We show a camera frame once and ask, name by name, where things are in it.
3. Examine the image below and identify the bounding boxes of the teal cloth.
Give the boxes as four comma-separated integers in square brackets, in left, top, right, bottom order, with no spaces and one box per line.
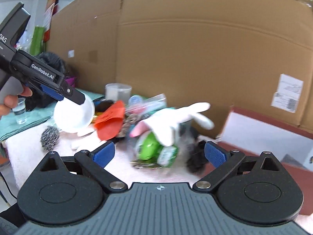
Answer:
[1,89,102,141]

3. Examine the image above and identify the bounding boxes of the black strap clip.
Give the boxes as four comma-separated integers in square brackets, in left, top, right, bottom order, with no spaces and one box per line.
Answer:
[186,141,208,174]

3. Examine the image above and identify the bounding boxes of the black plastic bag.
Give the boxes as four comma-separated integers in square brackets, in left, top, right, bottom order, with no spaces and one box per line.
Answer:
[25,52,73,111]

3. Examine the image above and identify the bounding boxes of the braided rope toy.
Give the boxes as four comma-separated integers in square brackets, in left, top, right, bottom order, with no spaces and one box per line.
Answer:
[117,114,141,138]

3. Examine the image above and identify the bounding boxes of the clear plastic container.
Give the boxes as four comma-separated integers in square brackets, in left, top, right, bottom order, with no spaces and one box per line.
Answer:
[105,83,132,105]

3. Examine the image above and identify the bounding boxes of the clear zip bag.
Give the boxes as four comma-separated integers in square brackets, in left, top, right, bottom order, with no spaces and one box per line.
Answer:
[125,93,167,115]

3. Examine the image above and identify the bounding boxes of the green labelled bottle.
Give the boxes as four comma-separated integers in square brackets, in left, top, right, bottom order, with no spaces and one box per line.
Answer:
[156,145,179,168]

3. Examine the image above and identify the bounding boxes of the dark red storage box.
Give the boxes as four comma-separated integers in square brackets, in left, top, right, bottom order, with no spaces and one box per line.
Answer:
[205,107,312,215]

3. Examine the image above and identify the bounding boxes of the large brown cardboard box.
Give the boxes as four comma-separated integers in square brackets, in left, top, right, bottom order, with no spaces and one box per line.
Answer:
[47,0,312,131]

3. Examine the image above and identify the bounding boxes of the orange silicone mitt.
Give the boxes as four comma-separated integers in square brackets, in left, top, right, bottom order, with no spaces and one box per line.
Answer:
[93,100,125,141]

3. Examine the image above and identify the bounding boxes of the person's hand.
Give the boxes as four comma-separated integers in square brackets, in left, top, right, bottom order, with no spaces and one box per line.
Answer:
[0,86,32,117]

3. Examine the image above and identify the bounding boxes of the white shipping label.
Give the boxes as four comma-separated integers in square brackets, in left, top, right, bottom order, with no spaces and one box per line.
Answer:
[271,74,303,113]

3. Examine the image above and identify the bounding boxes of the steel wool scrubber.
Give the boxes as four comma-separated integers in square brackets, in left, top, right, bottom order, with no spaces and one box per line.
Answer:
[40,126,60,151]

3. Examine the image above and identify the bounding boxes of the small clear glass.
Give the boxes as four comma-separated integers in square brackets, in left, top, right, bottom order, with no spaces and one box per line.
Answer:
[12,98,27,125]

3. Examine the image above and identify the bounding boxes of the white plastic bowl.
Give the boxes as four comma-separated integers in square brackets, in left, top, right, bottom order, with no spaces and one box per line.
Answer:
[53,96,95,133]

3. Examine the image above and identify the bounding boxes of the white plush bunny toy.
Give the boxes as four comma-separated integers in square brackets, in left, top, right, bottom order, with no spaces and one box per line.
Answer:
[130,102,214,146]

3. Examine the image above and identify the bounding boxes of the green round toy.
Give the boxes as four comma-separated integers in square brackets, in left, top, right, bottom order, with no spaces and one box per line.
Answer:
[135,131,161,161]

